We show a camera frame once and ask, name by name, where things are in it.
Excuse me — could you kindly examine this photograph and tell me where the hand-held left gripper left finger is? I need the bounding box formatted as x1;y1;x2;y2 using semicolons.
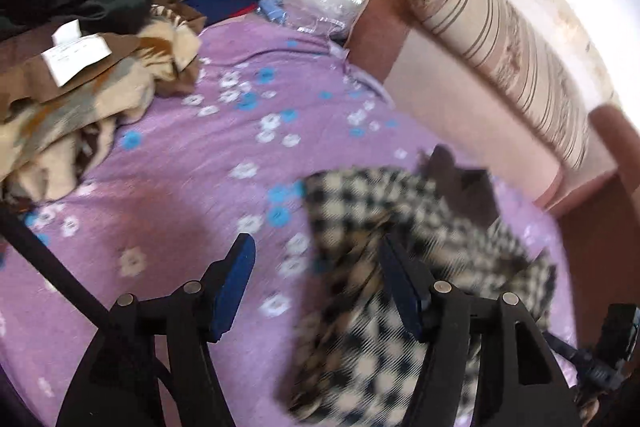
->
55;233;257;427

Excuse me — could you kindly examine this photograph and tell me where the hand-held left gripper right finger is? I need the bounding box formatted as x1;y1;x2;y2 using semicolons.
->
378;234;581;427

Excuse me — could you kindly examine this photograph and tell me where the black and white checked garment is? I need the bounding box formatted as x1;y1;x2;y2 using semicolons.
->
287;146;558;425

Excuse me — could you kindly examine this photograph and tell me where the purple floral bedsheet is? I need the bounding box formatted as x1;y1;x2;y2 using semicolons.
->
0;18;581;427

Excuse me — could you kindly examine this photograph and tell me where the black pole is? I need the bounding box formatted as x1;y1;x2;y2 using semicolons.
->
0;206;110;329

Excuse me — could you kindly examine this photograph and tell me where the brown and beige patterned blanket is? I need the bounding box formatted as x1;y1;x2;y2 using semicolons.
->
0;0;207;202

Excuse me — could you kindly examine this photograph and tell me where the striped cylindrical bolster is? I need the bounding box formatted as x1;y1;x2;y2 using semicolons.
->
407;0;591;172

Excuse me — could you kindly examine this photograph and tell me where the large white paper label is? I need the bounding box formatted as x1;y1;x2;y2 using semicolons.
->
42;33;112;86

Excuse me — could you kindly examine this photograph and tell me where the blue and red garment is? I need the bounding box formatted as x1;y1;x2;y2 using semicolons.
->
187;0;263;25

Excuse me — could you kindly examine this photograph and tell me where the clear plastic bag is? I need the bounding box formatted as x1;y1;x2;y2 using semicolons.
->
257;0;363;40

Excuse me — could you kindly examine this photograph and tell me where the small white paper label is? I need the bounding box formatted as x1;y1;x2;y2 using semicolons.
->
52;20;83;44

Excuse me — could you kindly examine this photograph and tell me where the pink bed frame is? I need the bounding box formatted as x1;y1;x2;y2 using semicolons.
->
345;0;640;388

